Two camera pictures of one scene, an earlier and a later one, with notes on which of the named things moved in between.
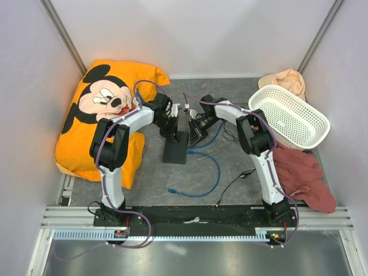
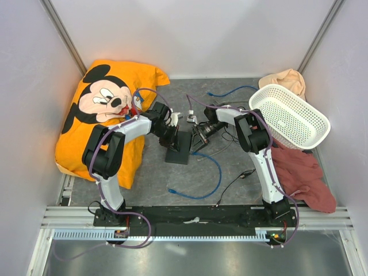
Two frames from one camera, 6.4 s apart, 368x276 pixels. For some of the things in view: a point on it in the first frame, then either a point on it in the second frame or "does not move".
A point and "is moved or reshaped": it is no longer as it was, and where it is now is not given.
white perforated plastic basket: x=297 y=123 does not move
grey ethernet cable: x=214 y=153 does not move
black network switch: x=174 y=152 does not move
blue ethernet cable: x=211 y=140 is moved or reshaped
